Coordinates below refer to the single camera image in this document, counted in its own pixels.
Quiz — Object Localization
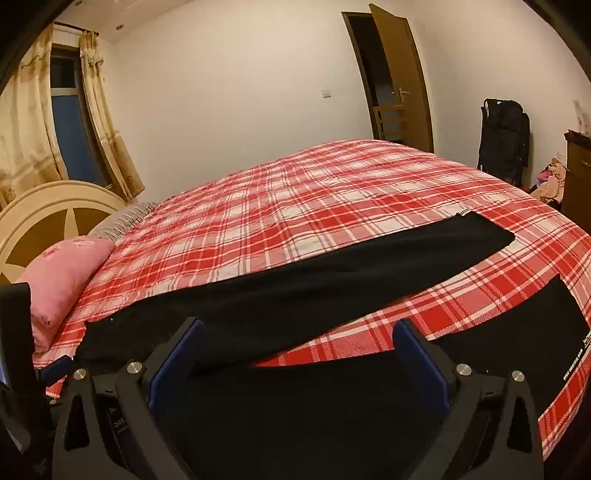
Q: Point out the red plaid bed sheet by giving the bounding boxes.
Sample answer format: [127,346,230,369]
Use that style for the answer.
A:
[32,140,591,462]

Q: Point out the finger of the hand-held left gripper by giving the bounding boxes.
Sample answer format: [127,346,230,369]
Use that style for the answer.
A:
[34,354,77,384]

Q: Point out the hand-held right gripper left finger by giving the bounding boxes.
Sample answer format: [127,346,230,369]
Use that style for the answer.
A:
[52,318,206,480]

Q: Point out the pile of clothes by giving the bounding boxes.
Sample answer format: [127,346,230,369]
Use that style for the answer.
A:
[531,157,568,206]

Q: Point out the pink folded blanket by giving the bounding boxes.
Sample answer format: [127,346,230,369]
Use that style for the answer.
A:
[16,235,116,354]

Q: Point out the black pants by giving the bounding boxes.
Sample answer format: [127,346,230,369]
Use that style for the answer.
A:
[76,213,591,480]

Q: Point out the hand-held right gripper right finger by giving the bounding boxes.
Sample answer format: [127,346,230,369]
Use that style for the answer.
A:
[392,318,546,480]

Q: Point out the brown wooden cabinet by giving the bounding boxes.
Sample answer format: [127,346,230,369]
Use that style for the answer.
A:
[556,131,591,227]

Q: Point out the black luggage bag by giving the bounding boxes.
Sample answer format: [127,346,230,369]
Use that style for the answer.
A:
[477,98,531,188]

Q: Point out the brown wooden door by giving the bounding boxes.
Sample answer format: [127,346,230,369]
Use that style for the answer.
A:
[368,4,435,153]

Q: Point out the cream wooden headboard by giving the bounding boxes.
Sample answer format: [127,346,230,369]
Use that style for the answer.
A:
[0,181,125,284]

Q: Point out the window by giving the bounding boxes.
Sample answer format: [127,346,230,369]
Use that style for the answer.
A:
[48,44,114,188]

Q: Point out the beige floral curtain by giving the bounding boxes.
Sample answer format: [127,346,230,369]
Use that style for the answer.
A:
[78,30,145,201]
[0,23,70,208]

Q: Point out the wooden chair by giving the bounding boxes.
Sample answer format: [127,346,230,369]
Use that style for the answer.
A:
[373,105,409,144]

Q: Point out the grey fringed pillow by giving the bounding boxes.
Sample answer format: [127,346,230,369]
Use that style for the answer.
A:
[90,200,160,243]

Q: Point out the curtain rod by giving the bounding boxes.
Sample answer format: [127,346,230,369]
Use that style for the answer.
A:
[53,21,100,35]

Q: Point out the brown door frame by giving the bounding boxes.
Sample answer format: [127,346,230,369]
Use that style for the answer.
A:
[341,11,384,141]

